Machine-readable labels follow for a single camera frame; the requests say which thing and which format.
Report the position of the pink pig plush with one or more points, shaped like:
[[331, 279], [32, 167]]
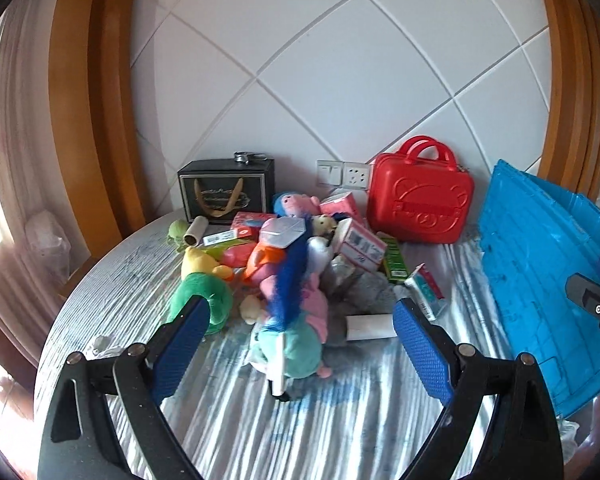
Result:
[[291, 204]]

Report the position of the small green frog toy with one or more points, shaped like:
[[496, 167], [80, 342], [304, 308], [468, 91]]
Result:
[[176, 233]]

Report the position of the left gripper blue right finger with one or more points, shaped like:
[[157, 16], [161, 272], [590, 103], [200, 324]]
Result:
[[522, 440]]

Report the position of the black gift box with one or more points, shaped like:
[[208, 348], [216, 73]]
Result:
[[218, 189]]

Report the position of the blue plastic storage crate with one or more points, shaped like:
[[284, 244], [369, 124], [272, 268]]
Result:
[[534, 235]]

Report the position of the teal plush with blue hair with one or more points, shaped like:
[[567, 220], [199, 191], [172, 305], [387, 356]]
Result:
[[291, 328]]

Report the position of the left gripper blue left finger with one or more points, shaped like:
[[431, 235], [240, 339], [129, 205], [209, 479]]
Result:
[[80, 440]]

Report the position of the green card package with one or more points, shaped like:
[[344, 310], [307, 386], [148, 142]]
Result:
[[393, 263]]

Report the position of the yellow duck plush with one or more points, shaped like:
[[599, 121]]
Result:
[[197, 261]]

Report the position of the white wall socket panel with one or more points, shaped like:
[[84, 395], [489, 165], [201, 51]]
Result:
[[343, 174]]

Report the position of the pink white carton box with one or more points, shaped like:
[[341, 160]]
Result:
[[356, 243]]

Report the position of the cardboard tube roll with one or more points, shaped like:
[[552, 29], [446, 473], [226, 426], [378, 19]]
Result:
[[194, 234]]

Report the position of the teal and red toothpaste box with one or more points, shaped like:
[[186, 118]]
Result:
[[426, 292]]

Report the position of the white cotton glove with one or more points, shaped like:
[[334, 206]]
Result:
[[102, 347]]

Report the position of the pink tissue pack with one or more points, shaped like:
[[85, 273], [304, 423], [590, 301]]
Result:
[[342, 203]]

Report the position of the red bear suitcase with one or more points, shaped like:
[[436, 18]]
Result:
[[420, 193]]

